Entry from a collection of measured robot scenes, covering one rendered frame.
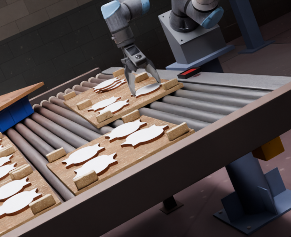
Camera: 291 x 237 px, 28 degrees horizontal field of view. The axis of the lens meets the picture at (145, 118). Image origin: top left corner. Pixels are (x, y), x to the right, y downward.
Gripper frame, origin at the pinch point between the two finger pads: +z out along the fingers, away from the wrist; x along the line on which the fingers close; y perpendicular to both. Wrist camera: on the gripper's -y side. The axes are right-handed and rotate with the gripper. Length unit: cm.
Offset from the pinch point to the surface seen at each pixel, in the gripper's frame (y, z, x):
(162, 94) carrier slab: -14.4, 1.6, -1.0
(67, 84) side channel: 116, -2, 15
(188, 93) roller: -26.3, 3.2, -6.6
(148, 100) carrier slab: -14.5, 1.6, 4.6
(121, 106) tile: -8.7, 0.0, 13.6
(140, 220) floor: 119, 92, 9
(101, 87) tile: 40.6, -2.8, 9.6
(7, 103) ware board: 72, -11, 49
